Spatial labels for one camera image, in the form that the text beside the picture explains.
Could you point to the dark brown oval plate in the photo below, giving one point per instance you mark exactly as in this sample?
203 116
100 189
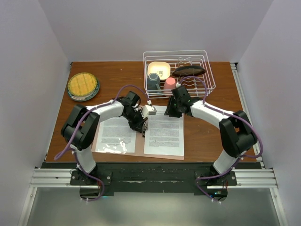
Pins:
191 70

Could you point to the printed paper document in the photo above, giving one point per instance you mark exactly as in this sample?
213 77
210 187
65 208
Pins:
114 136
164 136

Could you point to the pink file folder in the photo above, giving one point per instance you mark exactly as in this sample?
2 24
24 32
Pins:
139 147

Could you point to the black folder clip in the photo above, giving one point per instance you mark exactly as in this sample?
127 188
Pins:
144 128

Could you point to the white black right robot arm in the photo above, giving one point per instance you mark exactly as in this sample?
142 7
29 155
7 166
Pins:
237 134

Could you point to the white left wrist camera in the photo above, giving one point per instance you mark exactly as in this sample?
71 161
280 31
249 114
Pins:
148 110

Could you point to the pink cup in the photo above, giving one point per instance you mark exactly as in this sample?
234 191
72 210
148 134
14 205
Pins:
169 84

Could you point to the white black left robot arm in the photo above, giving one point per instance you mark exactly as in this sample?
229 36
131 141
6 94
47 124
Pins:
80 127

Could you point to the dark green mug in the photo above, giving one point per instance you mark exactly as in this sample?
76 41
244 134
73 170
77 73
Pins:
153 82

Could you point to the cream square bowl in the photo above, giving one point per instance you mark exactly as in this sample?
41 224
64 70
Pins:
162 69

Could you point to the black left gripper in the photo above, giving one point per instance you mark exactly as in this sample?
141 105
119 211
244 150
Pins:
138 125

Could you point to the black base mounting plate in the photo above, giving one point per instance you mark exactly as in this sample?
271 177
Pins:
138 177

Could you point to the white wire dish rack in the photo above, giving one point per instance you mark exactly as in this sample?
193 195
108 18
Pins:
197 86

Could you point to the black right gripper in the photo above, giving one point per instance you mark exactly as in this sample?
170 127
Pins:
169 111

